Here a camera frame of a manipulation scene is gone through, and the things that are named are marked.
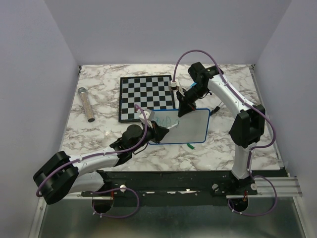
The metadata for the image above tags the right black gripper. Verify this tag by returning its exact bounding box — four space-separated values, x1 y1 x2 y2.
175 84 209 117

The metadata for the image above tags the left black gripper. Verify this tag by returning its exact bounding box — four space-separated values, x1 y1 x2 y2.
130 119 169 153

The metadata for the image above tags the blue framed whiteboard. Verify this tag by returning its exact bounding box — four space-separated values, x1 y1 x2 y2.
154 108 210 144

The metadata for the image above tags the green marker cap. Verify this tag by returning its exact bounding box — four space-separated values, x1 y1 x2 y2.
187 143 195 150

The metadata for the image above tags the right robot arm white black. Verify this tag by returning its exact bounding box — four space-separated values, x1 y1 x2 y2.
170 62 265 194

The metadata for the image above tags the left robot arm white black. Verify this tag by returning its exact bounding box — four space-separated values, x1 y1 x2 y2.
33 121 170 205

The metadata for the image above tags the black whiteboard stand leg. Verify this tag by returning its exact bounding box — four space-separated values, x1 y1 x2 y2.
211 101 222 115

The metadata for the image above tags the black white chessboard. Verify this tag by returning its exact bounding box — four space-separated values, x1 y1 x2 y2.
118 75 175 123

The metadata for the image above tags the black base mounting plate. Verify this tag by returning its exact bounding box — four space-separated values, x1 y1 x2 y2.
51 167 258 216

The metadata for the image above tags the glitter filled clear tube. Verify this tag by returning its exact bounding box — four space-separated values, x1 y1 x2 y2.
78 87 95 122

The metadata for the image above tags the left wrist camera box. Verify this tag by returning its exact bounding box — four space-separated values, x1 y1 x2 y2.
139 109 155 124

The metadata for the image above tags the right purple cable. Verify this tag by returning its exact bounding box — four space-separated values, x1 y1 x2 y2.
172 50 280 217

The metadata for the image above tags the aluminium rail frame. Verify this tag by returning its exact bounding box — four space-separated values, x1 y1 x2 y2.
27 64 308 238

